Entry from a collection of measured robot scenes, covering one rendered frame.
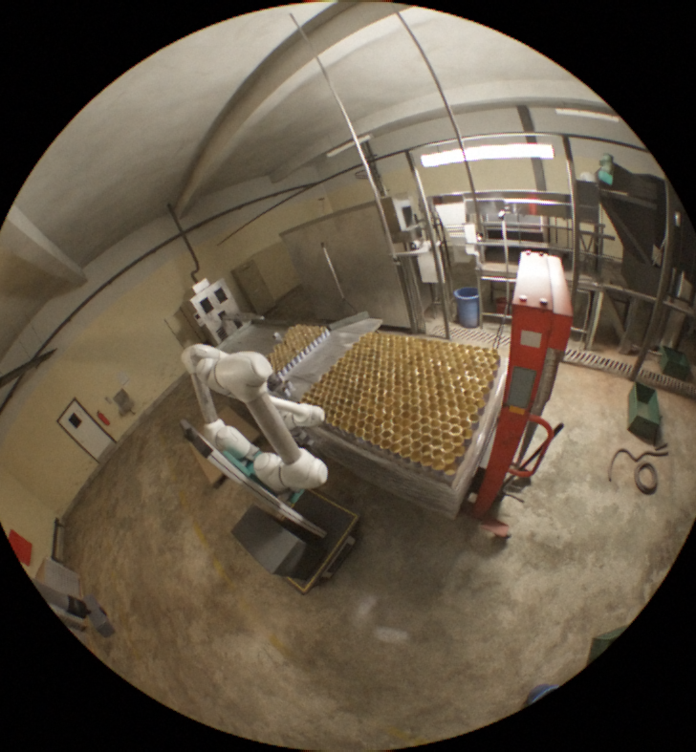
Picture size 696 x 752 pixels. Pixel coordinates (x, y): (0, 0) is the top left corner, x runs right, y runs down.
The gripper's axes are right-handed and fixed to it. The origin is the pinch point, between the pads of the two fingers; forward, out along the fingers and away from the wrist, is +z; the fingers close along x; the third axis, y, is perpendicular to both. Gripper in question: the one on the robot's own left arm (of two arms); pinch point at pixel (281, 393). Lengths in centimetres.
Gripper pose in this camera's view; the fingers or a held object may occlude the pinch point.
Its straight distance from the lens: 212.3
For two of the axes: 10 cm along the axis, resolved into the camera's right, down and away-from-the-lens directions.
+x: -6.0, 6.5, -4.7
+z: 3.2, 7.3, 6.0
